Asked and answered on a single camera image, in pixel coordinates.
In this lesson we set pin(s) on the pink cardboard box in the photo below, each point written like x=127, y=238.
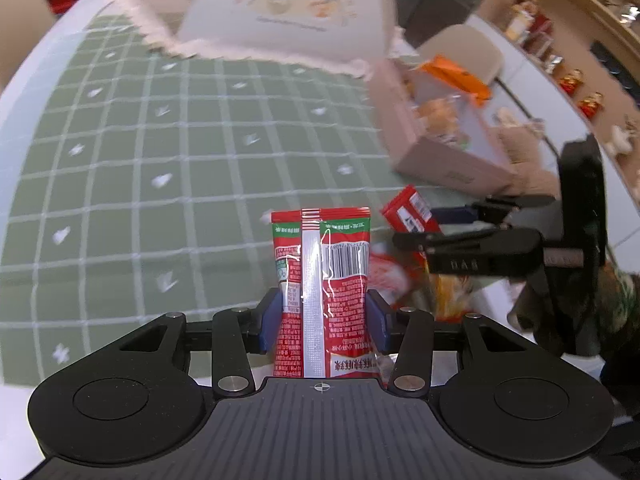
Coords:
x=450, y=170

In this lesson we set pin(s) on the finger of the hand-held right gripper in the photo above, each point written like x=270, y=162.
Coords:
x=465, y=252
x=452, y=216

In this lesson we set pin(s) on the red figurine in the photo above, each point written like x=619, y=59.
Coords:
x=591, y=105
x=571, y=81

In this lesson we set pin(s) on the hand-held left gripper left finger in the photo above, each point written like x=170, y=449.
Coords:
x=271, y=320

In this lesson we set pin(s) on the beige chair back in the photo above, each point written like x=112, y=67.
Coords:
x=470, y=42

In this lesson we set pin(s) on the red green snack packet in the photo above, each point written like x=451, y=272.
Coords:
x=340, y=280

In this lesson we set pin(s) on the green checked tablecloth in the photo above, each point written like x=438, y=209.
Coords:
x=150, y=135

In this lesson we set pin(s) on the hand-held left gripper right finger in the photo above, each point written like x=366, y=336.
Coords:
x=379, y=320

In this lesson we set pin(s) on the small red snack packet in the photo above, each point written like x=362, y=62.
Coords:
x=407, y=207

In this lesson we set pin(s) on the pink printed cloth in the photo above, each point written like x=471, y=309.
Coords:
x=280, y=35

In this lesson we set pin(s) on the orange white bag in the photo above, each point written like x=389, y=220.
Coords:
x=455, y=72

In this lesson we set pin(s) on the wooden shelf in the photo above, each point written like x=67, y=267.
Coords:
x=565, y=35

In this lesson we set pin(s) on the beige chair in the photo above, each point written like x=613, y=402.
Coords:
x=20, y=20
x=470, y=42

